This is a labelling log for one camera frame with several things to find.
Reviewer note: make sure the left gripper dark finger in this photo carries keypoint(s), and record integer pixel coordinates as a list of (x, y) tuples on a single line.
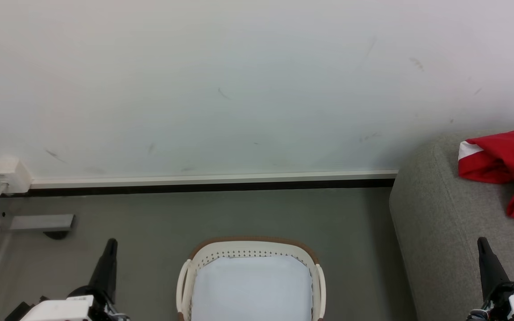
[(105, 272)]

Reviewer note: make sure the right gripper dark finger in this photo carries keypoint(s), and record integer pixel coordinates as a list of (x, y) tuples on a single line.
[(491, 272)]

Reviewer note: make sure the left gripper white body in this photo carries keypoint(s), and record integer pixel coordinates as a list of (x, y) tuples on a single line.
[(60, 310)]

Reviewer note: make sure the red and white garment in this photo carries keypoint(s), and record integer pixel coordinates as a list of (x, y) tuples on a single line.
[(511, 160)]

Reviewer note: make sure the white basket liner cloth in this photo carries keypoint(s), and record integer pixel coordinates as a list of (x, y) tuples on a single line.
[(252, 290)]

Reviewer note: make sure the cream laundry basket brown rim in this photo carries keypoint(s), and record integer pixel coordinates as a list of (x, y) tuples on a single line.
[(304, 252)]

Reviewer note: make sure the grey fabric sofa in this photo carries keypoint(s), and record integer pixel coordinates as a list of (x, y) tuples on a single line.
[(444, 232)]

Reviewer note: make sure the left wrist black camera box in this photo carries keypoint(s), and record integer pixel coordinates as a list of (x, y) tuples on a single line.
[(18, 312)]

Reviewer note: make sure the grey metal frame leg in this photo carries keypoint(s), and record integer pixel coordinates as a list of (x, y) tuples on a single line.
[(38, 221)]

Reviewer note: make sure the white wall outlet box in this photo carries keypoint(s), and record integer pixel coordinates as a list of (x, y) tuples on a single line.
[(6, 174)]

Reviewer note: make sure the white wall baseboard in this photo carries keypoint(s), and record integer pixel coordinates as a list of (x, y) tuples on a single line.
[(212, 179)]

